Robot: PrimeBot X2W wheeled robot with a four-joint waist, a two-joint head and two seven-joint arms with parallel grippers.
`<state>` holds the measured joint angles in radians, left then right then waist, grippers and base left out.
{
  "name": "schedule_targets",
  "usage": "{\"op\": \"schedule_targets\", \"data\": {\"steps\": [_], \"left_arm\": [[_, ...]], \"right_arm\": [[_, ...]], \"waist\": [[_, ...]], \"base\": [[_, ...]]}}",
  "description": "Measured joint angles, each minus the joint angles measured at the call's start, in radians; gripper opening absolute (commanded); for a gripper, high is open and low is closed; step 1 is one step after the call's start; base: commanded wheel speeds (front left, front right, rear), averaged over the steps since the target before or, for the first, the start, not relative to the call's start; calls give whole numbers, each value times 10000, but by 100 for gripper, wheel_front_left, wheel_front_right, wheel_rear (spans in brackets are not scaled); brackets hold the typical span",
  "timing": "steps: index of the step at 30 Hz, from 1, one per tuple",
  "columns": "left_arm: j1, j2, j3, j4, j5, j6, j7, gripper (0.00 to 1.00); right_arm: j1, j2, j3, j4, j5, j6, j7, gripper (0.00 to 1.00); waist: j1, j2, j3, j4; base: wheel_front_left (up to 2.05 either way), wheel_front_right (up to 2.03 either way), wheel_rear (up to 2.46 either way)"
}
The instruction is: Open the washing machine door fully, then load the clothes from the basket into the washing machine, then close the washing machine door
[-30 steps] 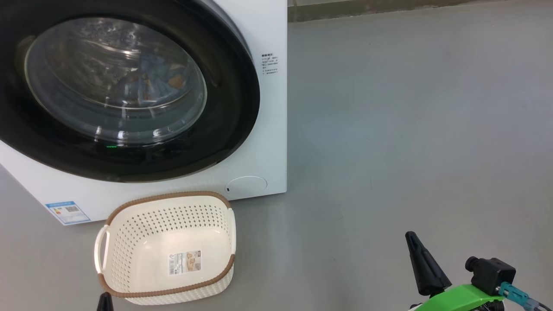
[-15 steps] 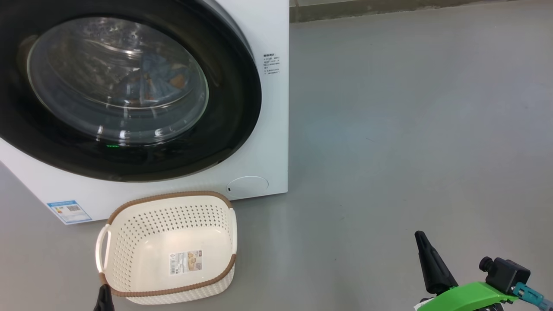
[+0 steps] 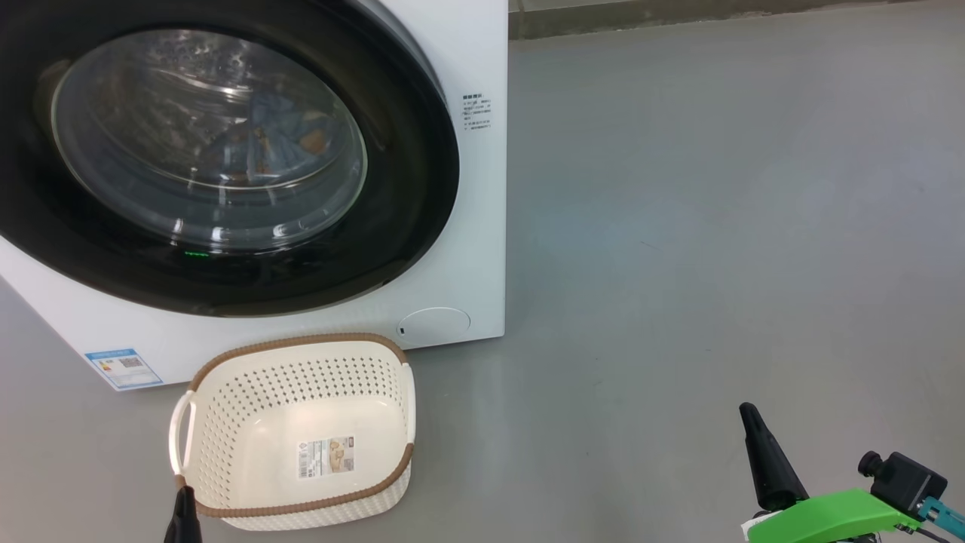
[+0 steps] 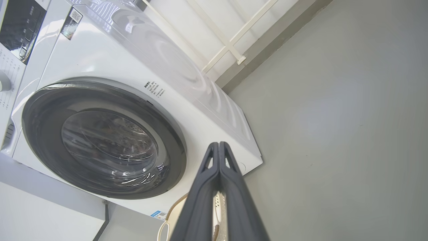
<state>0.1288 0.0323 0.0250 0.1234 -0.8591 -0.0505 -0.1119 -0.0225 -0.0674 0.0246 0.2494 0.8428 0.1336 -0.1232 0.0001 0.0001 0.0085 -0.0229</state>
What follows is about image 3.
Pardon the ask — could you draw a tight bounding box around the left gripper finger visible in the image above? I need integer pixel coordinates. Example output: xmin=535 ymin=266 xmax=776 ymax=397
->
xmin=164 ymin=486 xmax=204 ymax=543

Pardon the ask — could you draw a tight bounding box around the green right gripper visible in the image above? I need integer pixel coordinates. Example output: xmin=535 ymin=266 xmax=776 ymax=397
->
xmin=739 ymin=402 xmax=923 ymax=543

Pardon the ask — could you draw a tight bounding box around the blue bear print garment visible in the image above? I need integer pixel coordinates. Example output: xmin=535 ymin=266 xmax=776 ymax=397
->
xmin=217 ymin=92 xmax=342 ymax=183

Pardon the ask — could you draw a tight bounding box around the round glass washing machine door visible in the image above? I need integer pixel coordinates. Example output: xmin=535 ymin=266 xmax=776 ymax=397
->
xmin=0 ymin=0 xmax=461 ymax=318

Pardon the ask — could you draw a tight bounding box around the cream perforated laundry basket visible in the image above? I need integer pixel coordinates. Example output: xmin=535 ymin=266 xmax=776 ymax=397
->
xmin=168 ymin=333 xmax=416 ymax=532

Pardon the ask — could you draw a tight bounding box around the white front-load washing machine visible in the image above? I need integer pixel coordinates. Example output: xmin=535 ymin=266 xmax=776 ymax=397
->
xmin=0 ymin=0 xmax=510 ymax=393

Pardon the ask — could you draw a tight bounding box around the black cable with teal connector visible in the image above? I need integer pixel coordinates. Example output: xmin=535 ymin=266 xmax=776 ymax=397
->
xmin=916 ymin=496 xmax=965 ymax=543

